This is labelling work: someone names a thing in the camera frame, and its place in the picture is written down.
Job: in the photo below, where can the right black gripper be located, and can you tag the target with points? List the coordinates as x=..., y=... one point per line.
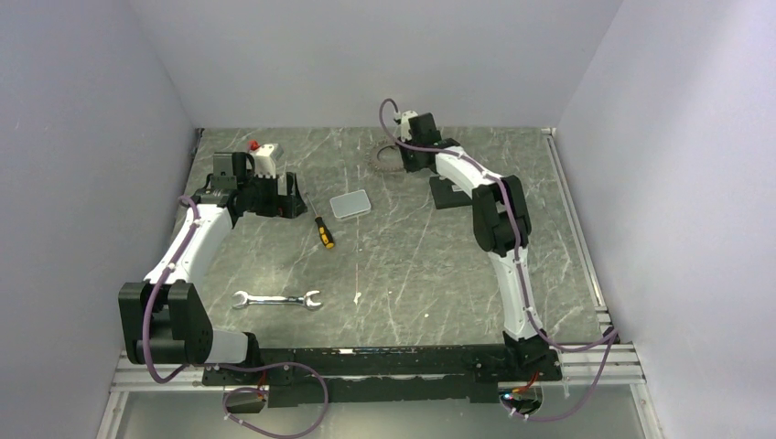
x=410, y=166

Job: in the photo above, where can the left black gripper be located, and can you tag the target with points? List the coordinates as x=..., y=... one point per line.
x=284, y=206

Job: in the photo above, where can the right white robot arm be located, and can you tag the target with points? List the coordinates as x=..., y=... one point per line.
x=501, y=227

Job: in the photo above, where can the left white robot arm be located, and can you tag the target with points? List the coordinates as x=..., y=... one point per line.
x=163, y=319

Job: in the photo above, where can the yellow black screwdriver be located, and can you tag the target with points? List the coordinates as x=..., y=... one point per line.
x=324, y=233

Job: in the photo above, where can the black flat plate right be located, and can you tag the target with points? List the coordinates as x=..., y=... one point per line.
x=447, y=195

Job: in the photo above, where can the small grey white box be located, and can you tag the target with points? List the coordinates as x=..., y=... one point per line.
x=350, y=205

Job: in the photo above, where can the silver open-end wrench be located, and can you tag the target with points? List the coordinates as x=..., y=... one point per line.
x=242, y=299

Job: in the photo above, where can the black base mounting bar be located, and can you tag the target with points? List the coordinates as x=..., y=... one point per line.
x=474, y=373

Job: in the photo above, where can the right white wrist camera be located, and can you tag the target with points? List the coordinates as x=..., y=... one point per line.
x=403, y=119

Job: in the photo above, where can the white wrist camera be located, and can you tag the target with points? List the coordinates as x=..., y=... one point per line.
x=265, y=158
x=403, y=119

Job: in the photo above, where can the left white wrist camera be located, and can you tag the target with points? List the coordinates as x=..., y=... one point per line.
x=265, y=158

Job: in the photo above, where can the aluminium rail frame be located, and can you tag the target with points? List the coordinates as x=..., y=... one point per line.
x=522, y=400

